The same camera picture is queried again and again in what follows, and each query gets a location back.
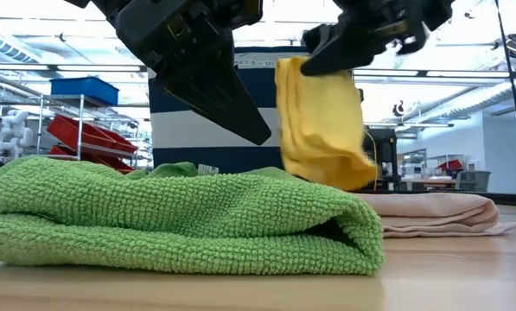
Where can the black metal table frame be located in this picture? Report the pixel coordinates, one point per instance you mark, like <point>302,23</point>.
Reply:
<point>508,199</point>

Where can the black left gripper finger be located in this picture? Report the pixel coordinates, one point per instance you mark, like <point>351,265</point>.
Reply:
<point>214,90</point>

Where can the grey chair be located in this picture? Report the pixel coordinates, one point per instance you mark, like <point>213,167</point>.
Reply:
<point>473,180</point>

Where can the small red bin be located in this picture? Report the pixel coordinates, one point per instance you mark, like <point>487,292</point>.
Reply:
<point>450,165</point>

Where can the red plastic bin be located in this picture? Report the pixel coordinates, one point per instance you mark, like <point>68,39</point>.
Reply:
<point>110,163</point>
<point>80,131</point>

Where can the beige towel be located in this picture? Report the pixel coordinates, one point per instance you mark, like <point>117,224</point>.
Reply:
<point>435,211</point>

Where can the black machine cabinet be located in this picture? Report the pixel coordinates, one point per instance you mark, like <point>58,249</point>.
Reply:
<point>387,151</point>

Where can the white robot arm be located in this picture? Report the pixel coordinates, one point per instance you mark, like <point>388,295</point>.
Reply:
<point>11,129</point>

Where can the metal shelf rack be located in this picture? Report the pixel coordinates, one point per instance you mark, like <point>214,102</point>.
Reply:
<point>81,129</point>

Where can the green towel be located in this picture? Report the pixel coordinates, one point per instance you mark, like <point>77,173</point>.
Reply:
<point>175,216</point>

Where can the thin black pole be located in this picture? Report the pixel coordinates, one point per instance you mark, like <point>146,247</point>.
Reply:
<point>514,90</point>

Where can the long light desk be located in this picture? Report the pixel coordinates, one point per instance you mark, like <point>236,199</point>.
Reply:
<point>426,181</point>

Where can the navy white striped fabric basket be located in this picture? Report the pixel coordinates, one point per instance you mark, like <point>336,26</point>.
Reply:
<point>184,129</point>

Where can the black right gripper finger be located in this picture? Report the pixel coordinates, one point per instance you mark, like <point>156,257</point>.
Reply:
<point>348,47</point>

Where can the yellow towel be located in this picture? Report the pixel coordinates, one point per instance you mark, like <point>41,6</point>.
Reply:
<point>322,129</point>

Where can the blue plastic bin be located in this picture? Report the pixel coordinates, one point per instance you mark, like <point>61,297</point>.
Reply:
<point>84,90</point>

